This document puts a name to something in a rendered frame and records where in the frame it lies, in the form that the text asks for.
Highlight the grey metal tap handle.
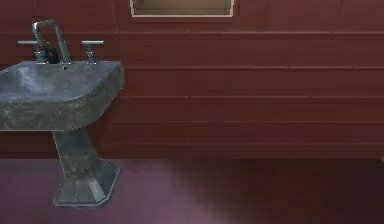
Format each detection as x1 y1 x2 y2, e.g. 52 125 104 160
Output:
17 40 51 65
81 40 105 66

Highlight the grey stone pedestal sink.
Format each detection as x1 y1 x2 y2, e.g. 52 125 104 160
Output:
0 60 126 208

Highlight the grey metal sink faucet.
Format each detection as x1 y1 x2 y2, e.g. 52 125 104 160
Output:
32 19 74 66

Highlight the cream framed wall window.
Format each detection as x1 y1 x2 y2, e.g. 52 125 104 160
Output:
129 0 235 18

